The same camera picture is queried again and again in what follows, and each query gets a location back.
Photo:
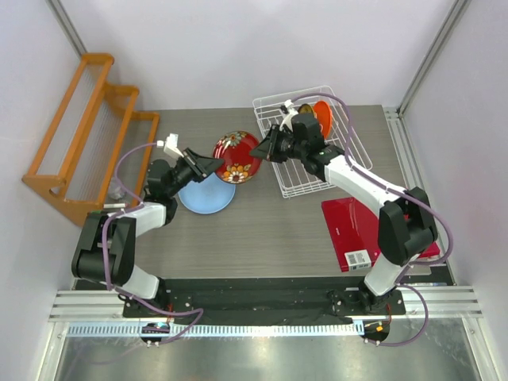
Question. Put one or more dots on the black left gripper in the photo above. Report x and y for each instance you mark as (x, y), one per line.
(201, 167)

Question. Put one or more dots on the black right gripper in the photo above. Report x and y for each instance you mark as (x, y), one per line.
(267, 148)

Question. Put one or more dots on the red floral plate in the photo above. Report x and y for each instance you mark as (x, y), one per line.
(239, 166)

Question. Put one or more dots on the light blue plate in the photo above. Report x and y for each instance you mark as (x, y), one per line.
(207, 197)

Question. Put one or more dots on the yellow patterned plate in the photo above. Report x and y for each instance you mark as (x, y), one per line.
(306, 109)

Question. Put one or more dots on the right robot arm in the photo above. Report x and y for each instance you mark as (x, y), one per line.
(406, 225)

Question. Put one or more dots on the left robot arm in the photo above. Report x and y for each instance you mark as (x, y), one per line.
(105, 252)

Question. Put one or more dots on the orange wooden rack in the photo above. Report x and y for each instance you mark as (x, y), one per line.
(74, 166)

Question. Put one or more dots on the orange plate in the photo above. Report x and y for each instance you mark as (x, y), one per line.
(324, 115)

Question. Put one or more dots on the clear plastic cup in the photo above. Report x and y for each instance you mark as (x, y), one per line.
(115, 191)

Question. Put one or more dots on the white marker pen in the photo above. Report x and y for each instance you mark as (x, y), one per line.
(111, 206)

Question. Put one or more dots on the red cutting board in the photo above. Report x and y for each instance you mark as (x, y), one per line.
(354, 232)

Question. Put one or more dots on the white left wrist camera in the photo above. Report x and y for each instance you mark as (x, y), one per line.
(170, 146)

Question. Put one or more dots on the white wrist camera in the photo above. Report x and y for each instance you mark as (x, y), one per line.
(289, 112)
(170, 146)

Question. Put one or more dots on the white wire dish rack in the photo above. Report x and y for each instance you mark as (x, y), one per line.
(299, 177)

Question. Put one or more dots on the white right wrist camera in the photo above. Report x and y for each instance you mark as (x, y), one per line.
(289, 112)

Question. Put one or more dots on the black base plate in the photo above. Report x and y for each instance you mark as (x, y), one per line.
(274, 301)

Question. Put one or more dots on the grey wall conduit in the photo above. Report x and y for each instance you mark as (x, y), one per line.
(66, 24)

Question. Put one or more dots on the aluminium frame rail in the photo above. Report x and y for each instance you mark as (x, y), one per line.
(98, 314)

